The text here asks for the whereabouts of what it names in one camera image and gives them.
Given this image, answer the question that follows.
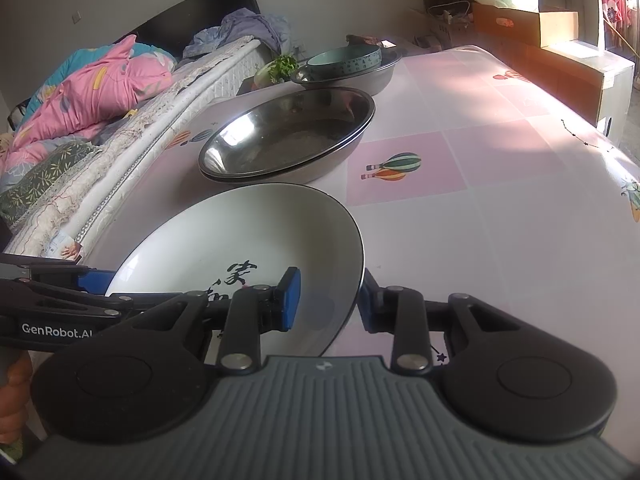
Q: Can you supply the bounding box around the white ceramic plate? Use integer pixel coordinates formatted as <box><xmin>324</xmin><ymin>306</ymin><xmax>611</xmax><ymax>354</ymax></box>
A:
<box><xmin>105</xmin><ymin>183</ymin><xmax>366</xmax><ymax>356</ymax></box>

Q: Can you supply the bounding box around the green ceramic bowl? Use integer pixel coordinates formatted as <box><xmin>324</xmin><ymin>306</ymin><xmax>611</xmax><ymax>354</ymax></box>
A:
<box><xmin>306</xmin><ymin>45</ymin><xmax>383</xmax><ymax>80</ymax></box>

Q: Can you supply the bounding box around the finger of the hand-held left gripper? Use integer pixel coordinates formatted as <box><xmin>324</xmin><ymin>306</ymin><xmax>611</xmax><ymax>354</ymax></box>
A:
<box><xmin>0</xmin><ymin>280</ymin><xmax>201</xmax><ymax>322</ymax></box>
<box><xmin>0</xmin><ymin>254</ymin><xmax>117</xmax><ymax>292</ymax></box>

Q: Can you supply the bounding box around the large stainless steel bowl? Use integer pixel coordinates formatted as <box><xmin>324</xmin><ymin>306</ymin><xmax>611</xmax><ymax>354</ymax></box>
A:
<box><xmin>198</xmin><ymin>86</ymin><xmax>376</xmax><ymax>178</ymax></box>
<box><xmin>200</xmin><ymin>110</ymin><xmax>376</xmax><ymax>184</ymax></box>

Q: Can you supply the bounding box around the pink quilt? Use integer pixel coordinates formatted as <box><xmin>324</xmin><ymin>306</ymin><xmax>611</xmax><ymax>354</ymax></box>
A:
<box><xmin>7</xmin><ymin>35</ymin><xmax>178</xmax><ymax>153</ymax></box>

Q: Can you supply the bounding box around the mattress label tag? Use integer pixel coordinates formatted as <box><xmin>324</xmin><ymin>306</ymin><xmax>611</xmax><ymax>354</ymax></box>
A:
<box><xmin>42</xmin><ymin>230</ymin><xmax>83</xmax><ymax>263</ymax></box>

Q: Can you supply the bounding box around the white mattress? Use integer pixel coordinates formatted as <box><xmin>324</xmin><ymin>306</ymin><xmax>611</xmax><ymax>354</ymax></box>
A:
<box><xmin>0</xmin><ymin>37</ymin><xmax>271</xmax><ymax>261</ymax></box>

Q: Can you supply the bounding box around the large white cardboard box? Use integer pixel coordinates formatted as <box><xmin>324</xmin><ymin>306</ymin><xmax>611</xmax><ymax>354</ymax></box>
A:
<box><xmin>500</xmin><ymin>40</ymin><xmax>636</xmax><ymax>136</ymax></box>

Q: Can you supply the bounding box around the black bed headboard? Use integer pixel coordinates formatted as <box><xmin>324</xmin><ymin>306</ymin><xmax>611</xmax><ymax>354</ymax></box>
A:
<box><xmin>135</xmin><ymin>0</ymin><xmax>263</xmax><ymax>58</ymax></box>

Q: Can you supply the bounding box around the brown cardboard box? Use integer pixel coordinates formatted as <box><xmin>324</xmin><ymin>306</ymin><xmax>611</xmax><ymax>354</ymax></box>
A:
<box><xmin>410</xmin><ymin>2</ymin><xmax>476</xmax><ymax>51</ymax></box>

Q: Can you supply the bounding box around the person's left hand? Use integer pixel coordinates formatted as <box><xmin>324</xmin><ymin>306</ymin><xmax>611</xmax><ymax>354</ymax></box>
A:
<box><xmin>0</xmin><ymin>351</ymin><xmax>34</xmax><ymax>443</ymax></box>

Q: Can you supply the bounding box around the thin wooden stick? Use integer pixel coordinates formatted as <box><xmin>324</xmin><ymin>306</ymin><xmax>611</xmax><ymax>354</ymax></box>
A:
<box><xmin>602</xmin><ymin>15</ymin><xmax>640</xmax><ymax>56</ymax></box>

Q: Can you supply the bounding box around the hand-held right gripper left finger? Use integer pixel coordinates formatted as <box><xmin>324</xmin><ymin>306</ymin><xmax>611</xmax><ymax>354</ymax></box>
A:
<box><xmin>107</xmin><ymin>267</ymin><xmax>303</xmax><ymax>376</ymax></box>

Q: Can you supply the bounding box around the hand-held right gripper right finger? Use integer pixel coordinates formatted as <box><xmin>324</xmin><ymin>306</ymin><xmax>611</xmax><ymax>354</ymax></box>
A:
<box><xmin>357</xmin><ymin>267</ymin><xmax>546</xmax><ymax>376</ymax></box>

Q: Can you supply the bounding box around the green leafy herb bunch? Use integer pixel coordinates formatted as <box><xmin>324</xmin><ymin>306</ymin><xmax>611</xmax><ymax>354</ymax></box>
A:
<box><xmin>267</xmin><ymin>55</ymin><xmax>299</xmax><ymax>85</ymax></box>

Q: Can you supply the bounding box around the orange cardboard box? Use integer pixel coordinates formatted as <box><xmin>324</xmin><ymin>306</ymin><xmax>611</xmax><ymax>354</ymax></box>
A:
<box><xmin>472</xmin><ymin>2</ymin><xmax>580</xmax><ymax>48</ymax></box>

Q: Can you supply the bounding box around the blue-grey clothes pile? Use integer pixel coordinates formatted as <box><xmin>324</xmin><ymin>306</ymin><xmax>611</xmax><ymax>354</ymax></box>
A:
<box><xmin>182</xmin><ymin>12</ymin><xmax>293</xmax><ymax>58</ymax></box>

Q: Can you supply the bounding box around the green patterned pillow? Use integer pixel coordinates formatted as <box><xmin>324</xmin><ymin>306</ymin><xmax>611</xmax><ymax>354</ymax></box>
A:
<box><xmin>0</xmin><ymin>141</ymin><xmax>101</xmax><ymax>221</ymax></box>

